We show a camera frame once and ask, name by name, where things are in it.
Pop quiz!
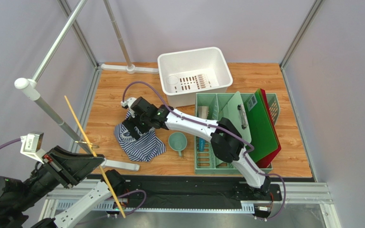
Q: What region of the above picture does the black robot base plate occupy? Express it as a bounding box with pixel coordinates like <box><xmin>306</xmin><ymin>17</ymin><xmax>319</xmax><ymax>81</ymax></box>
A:
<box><xmin>110</xmin><ymin>175</ymin><xmax>283</xmax><ymax>209</ymax></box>

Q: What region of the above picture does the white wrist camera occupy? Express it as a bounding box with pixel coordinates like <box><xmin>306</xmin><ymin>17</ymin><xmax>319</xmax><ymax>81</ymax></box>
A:
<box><xmin>20</xmin><ymin>131</ymin><xmax>44</xmax><ymax>154</ymax></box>
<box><xmin>121</xmin><ymin>97</ymin><xmax>136</xmax><ymax>109</ymax></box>

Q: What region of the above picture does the teal plastic cup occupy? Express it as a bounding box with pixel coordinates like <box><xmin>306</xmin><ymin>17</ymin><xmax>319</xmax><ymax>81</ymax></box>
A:
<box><xmin>168</xmin><ymin>132</ymin><xmax>188</xmax><ymax>157</ymax></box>

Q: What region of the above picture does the red cutting board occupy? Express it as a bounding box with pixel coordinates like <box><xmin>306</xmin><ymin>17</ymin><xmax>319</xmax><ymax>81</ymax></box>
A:
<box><xmin>256</xmin><ymin>89</ymin><xmax>281</xmax><ymax>168</ymax></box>

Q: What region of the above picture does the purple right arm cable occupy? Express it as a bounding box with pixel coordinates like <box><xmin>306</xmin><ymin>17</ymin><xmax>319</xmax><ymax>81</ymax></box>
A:
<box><xmin>122</xmin><ymin>81</ymin><xmax>286</xmax><ymax>190</ymax></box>

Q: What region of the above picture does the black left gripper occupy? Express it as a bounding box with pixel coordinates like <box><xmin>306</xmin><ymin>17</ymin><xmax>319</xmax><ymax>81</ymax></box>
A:
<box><xmin>13</xmin><ymin>143</ymin><xmax>105</xmax><ymax>210</ymax></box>

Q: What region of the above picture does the yellow velvet hanger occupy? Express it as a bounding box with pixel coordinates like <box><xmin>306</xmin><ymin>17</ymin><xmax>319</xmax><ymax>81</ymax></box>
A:
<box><xmin>64</xmin><ymin>95</ymin><xmax>126</xmax><ymax>218</ymax></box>

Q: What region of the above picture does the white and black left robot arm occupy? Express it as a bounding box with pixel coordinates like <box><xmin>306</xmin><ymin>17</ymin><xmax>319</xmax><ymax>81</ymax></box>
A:
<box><xmin>0</xmin><ymin>146</ymin><xmax>105</xmax><ymax>228</ymax></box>

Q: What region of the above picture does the light green cutting board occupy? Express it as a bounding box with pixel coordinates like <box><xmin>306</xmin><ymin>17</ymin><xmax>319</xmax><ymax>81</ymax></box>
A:
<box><xmin>216</xmin><ymin>92</ymin><xmax>251</xmax><ymax>143</ymax></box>

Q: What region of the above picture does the silver clothes rack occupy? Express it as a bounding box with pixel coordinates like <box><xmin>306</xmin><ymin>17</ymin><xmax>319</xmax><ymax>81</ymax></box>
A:
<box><xmin>14</xmin><ymin>0</ymin><xmax>158</xmax><ymax>171</ymax></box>

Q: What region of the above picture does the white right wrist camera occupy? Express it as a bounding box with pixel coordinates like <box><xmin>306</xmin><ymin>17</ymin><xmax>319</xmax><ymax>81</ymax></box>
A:
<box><xmin>121</xmin><ymin>97</ymin><xmax>136</xmax><ymax>109</ymax></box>

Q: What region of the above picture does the metal cup in rack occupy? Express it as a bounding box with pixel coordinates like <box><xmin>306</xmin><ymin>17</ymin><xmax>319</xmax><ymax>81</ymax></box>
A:
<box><xmin>197</xmin><ymin>106</ymin><xmax>209</xmax><ymax>119</ymax></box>

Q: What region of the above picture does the green plastic dish rack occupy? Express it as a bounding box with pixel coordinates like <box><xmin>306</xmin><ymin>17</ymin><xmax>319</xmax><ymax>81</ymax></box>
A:
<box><xmin>194</xmin><ymin>92</ymin><xmax>280</xmax><ymax>175</ymax></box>

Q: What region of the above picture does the white plastic tub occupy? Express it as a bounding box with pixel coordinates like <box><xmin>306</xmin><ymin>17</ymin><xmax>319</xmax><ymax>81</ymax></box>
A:
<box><xmin>157</xmin><ymin>47</ymin><xmax>233</xmax><ymax>107</ymax></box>

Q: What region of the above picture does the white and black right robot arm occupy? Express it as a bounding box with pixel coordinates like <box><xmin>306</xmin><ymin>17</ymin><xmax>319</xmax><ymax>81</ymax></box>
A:
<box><xmin>121</xmin><ymin>97</ymin><xmax>271</xmax><ymax>194</ymax></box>

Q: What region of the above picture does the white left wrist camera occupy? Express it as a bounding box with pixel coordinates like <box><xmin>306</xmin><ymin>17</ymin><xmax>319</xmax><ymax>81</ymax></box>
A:
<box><xmin>20</xmin><ymin>131</ymin><xmax>44</xmax><ymax>154</ymax></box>

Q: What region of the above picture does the blue white striped tank top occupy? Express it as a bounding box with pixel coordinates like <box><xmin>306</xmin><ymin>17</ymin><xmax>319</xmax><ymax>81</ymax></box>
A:
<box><xmin>114</xmin><ymin>123</ymin><xmax>166</xmax><ymax>162</ymax></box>

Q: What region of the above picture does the blue white small box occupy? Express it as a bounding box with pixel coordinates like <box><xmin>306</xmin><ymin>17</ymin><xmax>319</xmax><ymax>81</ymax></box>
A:
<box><xmin>198</xmin><ymin>138</ymin><xmax>206</xmax><ymax>152</ymax></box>

